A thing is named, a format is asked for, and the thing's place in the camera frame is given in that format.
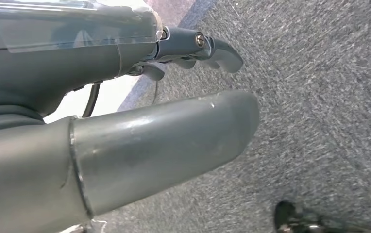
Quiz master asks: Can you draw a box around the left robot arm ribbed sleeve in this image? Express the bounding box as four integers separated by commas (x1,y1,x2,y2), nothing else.
0,104,46,135

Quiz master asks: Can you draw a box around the glossy black robot foot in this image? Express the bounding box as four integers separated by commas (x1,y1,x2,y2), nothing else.
274,200,371,233

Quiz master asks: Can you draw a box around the thin black hand cable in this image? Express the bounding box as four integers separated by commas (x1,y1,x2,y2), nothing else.
82,82,102,118

